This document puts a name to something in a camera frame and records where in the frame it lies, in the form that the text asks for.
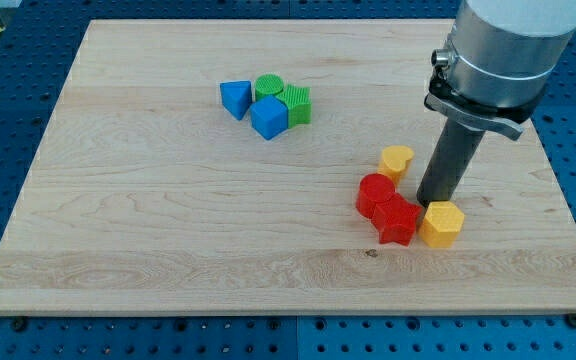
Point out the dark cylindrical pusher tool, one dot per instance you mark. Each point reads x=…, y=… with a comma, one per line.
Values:
x=451, y=157

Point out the yellow heart block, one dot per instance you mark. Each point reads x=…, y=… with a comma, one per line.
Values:
x=394, y=162

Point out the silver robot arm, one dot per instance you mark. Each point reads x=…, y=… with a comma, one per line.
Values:
x=489, y=76

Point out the yellow hexagon block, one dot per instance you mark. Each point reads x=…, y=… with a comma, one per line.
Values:
x=441, y=225

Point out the red cylinder block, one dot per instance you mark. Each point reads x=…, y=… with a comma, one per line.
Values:
x=374, y=188

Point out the red star block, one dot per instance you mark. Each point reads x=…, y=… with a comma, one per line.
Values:
x=395, y=220

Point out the light wooden board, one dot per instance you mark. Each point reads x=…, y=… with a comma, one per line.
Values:
x=146, y=197

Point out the green star block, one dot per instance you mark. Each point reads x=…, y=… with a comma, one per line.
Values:
x=298, y=103

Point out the blue cube block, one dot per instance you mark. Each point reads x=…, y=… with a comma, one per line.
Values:
x=269, y=117

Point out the green cylinder block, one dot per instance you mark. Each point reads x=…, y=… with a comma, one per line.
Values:
x=268, y=85

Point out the blue triangle block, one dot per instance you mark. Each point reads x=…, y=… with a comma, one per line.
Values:
x=236, y=97

